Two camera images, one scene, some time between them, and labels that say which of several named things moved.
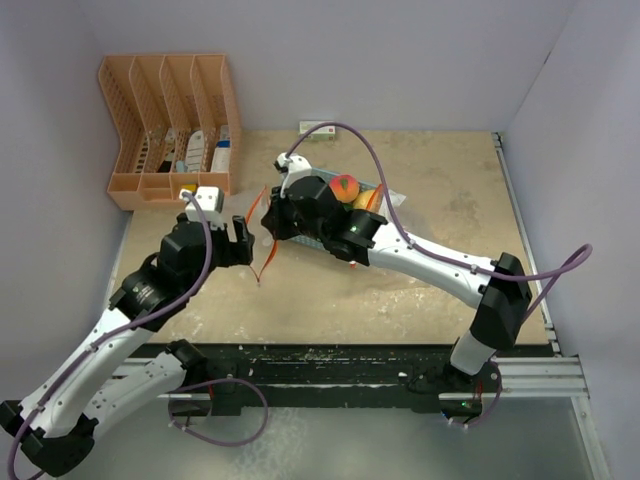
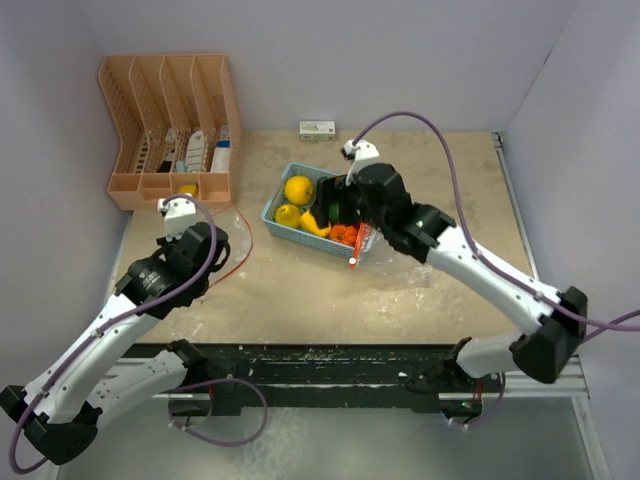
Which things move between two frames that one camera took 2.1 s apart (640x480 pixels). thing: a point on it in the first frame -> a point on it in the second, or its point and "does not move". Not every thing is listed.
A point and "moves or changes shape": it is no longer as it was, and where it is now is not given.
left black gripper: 235,252 does not move
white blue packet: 221,162 does not move
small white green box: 324,133 does not move
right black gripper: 273,220 -> 329,191
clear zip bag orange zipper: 276,245 moves or changes shape
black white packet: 166,164 does not move
